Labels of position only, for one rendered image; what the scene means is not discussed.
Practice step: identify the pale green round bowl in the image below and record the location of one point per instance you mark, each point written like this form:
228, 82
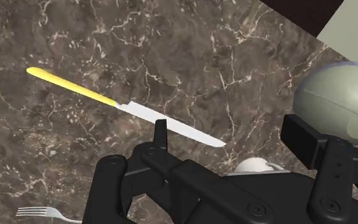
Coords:
327, 99

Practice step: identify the white cup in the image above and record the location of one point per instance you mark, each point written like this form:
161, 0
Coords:
253, 164

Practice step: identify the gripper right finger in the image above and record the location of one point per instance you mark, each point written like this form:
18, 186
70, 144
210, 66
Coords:
330, 173

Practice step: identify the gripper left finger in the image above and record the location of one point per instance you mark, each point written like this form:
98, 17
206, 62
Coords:
197, 180

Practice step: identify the silver fork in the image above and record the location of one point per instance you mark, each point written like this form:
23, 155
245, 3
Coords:
44, 212

